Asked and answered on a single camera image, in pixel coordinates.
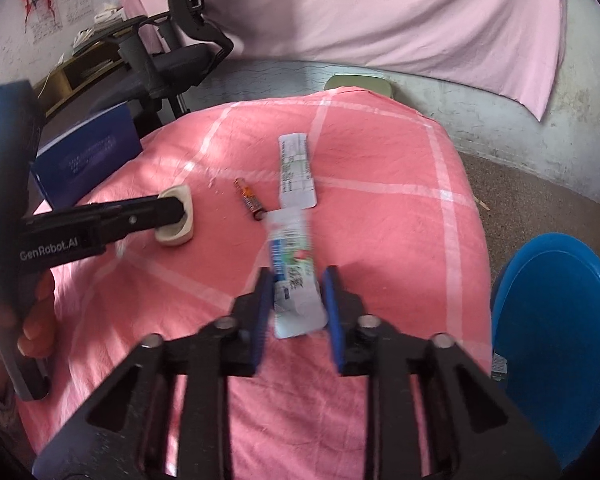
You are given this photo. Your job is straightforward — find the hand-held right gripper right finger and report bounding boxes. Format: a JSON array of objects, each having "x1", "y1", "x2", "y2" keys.
[{"x1": 320, "y1": 266, "x2": 563, "y2": 480}]

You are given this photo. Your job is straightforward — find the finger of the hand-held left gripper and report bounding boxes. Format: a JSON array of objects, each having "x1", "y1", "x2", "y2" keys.
[{"x1": 86, "y1": 195, "x2": 186, "y2": 247}]

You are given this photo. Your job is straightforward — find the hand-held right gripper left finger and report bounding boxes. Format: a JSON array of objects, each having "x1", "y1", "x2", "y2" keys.
[{"x1": 30, "y1": 267, "x2": 276, "y2": 480}]

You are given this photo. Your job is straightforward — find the beige tape ring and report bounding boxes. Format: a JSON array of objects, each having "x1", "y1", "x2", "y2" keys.
[{"x1": 154, "y1": 186, "x2": 193, "y2": 248}]

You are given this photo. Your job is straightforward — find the white printed sachet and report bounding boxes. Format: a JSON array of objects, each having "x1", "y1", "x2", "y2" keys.
[{"x1": 265, "y1": 210, "x2": 328, "y2": 338}]

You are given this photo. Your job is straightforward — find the blue plastic bin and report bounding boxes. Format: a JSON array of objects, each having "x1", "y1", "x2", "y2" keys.
[{"x1": 490, "y1": 232, "x2": 600, "y2": 471}]

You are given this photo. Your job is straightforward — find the person's left hand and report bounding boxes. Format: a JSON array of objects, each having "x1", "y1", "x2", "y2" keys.
[{"x1": 17, "y1": 274, "x2": 57, "y2": 359}]

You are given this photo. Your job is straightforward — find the blue cardboard box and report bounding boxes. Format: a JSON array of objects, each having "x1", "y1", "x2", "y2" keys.
[{"x1": 32, "y1": 101, "x2": 143, "y2": 211}]

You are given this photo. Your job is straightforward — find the orange battery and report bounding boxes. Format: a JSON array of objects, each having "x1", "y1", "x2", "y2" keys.
[{"x1": 233, "y1": 178, "x2": 266, "y2": 221}]

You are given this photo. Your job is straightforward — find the wooden desk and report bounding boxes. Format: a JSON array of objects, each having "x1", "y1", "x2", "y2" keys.
[{"x1": 32, "y1": 40, "x2": 126, "y2": 116}]

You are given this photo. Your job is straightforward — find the white flat packet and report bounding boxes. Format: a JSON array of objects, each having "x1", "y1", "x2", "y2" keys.
[{"x1": 278, "y1": 133, "x2": 317, "y2": 209}]

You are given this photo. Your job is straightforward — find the black office chair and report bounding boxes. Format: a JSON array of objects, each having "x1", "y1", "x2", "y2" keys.
[{"x1": 87, "y1": 0, "x2": 233, "y2": 126}]

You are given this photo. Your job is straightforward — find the pink checked tablecloth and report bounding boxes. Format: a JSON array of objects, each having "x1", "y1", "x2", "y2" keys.
[{"x1": 17, "y1": 87, "x2": 493, "y2": 480}]

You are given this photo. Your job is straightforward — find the stack of papers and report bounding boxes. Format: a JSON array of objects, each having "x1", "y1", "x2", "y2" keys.
[{"x1": 72, "y1": 4, "x2": 126, "y2": 48}]

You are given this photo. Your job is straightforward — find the green plastic stool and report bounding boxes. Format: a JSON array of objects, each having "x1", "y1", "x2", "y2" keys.
[{"x1": 324, "y1": 74, "x2": 393, "y2": 98}]

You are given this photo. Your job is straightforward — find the pink wall cloth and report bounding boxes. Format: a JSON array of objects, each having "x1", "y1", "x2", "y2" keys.
[{"x1": 102, "y1": 0, "x2": 568, "y2": 122}]

